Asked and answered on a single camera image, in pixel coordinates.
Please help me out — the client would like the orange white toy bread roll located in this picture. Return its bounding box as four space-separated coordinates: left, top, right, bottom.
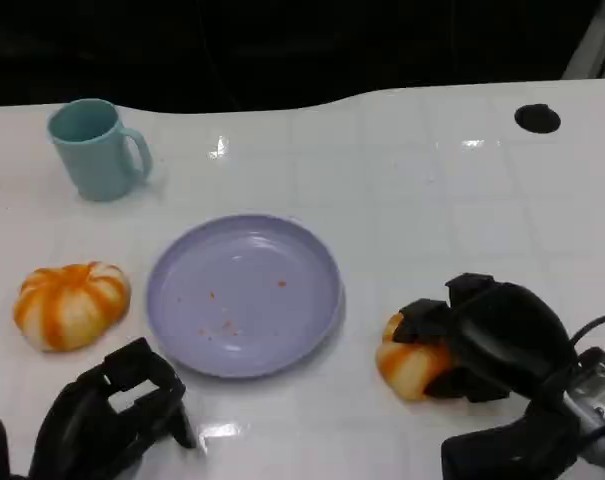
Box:
375 310 456 403
13 261 132 353

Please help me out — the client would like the black round table grommet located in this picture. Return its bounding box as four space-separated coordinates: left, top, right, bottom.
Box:
514 103 562 135

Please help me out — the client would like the lilac plate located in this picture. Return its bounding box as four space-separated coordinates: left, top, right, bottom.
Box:
146 214 347 380

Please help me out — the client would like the black backdrop curtain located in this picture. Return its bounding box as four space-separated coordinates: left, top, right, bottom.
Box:
0 0 591 115

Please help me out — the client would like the pale green mug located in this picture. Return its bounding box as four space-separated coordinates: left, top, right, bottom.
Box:
46 98 154 203

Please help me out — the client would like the grey metal frame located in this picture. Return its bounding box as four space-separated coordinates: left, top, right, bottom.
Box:
561 0 605 80

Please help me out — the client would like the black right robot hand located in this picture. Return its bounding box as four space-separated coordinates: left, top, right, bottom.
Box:
394 272 581 404

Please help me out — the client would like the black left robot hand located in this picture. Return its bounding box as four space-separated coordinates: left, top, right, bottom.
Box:
29 337 199 480

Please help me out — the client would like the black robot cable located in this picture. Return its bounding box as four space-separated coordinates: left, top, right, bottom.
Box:
566 313 605 347

